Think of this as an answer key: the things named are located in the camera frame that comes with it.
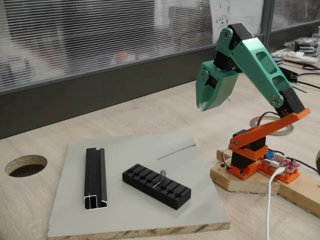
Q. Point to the wooden base plank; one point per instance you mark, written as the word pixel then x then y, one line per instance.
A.
pixel 305 195

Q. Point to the black and white device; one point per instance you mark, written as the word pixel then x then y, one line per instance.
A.
pixel 303 46

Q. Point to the long black aluminium profile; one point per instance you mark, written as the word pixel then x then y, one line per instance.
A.
pixel 290 75

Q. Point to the white plastic clutter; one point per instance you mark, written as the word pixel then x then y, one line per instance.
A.
pixel 300 55

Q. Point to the short black aluminium profile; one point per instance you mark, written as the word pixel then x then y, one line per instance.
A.
pixel 95 175

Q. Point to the printed paper sheet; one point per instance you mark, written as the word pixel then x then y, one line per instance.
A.
pixel 237 12

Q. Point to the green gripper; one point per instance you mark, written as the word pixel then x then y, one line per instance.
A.
pixel 220 86

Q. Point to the grey chipboard panel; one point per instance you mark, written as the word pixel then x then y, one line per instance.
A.
pixel 125 150

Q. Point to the small metal bracket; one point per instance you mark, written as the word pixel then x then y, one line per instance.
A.
pixel 163 176

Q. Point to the thin white black rod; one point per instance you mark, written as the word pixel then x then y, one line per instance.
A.
pixel 296 86

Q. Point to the red controller board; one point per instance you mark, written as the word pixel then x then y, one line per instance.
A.
pixel 291 166

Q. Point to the pale wooden base block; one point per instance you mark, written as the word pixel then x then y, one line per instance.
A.
pixel 250 186

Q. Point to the dark grey round object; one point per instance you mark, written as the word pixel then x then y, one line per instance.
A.
pixel 318 161

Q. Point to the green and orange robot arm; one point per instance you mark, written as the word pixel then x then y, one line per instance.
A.
pixel 262 62

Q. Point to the blue card stack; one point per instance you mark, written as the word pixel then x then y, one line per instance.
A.
pixel 278 59

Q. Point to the black slotted holder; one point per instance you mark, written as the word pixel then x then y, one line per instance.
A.
pixel 150 193

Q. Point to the grey tape roll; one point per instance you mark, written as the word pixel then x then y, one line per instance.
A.
pixel 282 132

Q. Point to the orange controller board mount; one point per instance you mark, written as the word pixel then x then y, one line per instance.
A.
pixel 287 178

